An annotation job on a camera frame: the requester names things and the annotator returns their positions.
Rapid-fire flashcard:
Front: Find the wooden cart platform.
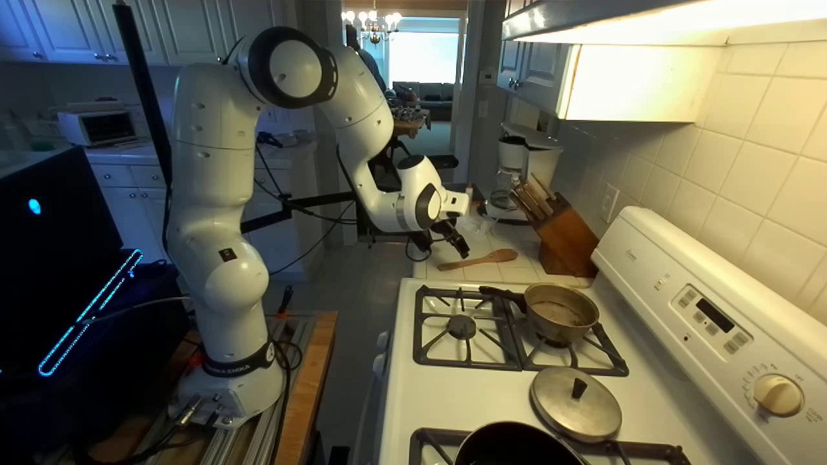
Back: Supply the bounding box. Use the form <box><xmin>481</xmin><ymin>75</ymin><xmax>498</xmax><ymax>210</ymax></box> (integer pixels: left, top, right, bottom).
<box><xmin>80</xmin><ymin>311</ymin><xmax>339</xmax><ymax>465</ymax></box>

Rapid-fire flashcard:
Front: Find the wooden knife block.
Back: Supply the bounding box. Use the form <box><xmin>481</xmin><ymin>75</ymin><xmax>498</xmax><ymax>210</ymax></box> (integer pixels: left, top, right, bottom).
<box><xmin>511</xmin><ymin>178</ymin><xmax>596</xmax><ymax>280</ymax></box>

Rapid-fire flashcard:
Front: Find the black computer monitor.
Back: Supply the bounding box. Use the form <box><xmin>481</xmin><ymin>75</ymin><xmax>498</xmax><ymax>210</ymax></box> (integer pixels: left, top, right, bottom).
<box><xmin>0</xmin><ymin>151</ymin><xmax>171</xmax><ymax>386</ymax></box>

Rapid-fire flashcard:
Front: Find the burner grate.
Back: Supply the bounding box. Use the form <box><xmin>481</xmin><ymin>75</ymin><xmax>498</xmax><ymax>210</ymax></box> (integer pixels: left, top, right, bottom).
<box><xmin>408</xmin><ymin>427</ymin><xmax>693</xmax><ymax>465</ymax></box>
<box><xmin>414</xmin><ymin>284</ymin><xmax>628</xmax><ymax>378</ymax></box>

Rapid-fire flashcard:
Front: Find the far burner grate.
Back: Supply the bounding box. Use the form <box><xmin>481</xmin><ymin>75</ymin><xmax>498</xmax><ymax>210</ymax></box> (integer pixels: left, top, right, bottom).
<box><xmin>414</xmin><ymin>284</ymin><xmax>628</xmax><ymax>378</ymax></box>

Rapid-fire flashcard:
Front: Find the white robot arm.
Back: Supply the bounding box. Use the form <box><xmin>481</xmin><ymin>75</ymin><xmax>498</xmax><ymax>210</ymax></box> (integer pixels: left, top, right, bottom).
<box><xmin>164</xmin><ymin>26</ymin><xmax>473</xmax><ymax>430</ymax></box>

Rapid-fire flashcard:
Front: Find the white range hood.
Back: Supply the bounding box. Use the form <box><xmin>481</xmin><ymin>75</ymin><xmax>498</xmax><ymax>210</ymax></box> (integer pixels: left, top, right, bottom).
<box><xmin>501</xmin><ymin>0</ymin><xmax>827</xmax><ymax>121</ymax></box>

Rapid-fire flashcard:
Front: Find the wooden spoon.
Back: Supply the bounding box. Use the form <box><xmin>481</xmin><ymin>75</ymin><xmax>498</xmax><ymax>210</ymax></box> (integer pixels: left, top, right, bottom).
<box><xmin>436</xmin><ymin>248</ymin><xmax>520</xmax><ymax>271</ymax></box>

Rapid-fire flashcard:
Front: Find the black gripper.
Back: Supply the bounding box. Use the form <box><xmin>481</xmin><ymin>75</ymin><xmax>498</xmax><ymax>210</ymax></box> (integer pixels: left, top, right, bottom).
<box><xmin>429</xmin><ymin>218</ymin><xmax>469</xmax><ymax>260</ymax></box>

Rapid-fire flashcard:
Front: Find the steel pot lid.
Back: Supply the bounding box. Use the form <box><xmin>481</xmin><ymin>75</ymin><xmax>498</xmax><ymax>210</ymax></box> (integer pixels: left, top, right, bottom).
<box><xmin>530</xmin><ymin>367</ymin><xmax>622</xmax><ymax>446</ymax></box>

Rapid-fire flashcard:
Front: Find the white coffee maker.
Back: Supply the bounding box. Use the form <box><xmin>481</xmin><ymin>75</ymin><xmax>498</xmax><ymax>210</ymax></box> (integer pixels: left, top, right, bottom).
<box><xmin>486</xmin><ymin>125</ymin><xmax>560</xmax><ymax>222</ymax></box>

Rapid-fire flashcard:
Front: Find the white gas stove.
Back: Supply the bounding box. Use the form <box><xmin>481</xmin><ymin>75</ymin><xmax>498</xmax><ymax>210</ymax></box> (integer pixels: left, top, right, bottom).
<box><xmin>374</xmin><ymin>208</ymin><xmax>827</xmax><ymax>465</ymax></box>

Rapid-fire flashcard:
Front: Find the black pot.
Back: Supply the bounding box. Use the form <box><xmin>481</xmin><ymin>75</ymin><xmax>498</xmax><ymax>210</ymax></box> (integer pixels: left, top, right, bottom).
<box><xmin>455</xmin><ymin>422</ymin><xmax>584</xmax><ymax>465</ymax></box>

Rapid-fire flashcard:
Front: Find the near burner grate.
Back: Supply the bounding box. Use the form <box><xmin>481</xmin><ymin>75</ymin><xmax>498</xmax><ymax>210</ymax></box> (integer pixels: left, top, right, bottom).
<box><xmin>408</xmin><ymin>427</ymin><xmax>693</xmax><ymax>465</ymax></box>

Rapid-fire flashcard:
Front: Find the white microwave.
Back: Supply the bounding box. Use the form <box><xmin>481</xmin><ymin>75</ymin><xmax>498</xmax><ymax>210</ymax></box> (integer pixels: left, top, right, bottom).
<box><xmin>56</xmin><ymin>101</ymin><xmax>145</xmax><ymax>148</ymax></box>

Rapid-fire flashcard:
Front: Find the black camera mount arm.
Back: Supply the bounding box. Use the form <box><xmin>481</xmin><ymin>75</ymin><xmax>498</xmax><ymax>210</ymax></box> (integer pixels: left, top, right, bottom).
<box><xmin>239</xmin><ymin>191</ymin><xmax>355</xmax><ymax>232</ymax></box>

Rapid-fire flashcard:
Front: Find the small steel saucepan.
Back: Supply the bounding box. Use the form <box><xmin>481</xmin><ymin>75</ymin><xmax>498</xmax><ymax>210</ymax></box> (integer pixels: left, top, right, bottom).
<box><xmin>481</xmin><ymin>284</ymin><xmax>598</xmax><ymax>346</ymax></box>

